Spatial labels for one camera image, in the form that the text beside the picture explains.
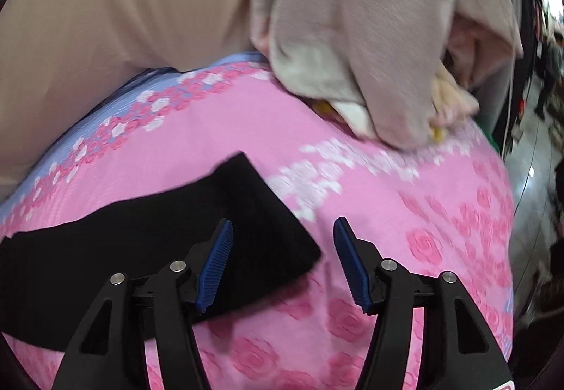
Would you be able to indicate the pale floral blanket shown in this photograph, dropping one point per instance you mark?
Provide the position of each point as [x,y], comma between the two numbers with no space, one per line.
[374,33]

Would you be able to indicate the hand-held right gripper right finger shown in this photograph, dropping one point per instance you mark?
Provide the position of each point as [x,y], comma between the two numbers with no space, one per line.
[351,263]

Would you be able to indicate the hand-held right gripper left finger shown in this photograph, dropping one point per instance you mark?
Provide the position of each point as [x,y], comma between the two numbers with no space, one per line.
[215,263]

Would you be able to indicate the beige cloth backdrop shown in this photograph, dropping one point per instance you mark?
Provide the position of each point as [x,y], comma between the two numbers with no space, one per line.
[110,41]

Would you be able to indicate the black pants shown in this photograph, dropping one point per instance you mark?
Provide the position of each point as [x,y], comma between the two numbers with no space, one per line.
[110,257]

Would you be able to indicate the pink floral bed sheet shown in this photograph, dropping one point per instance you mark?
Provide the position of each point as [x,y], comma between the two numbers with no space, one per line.
[374,213]

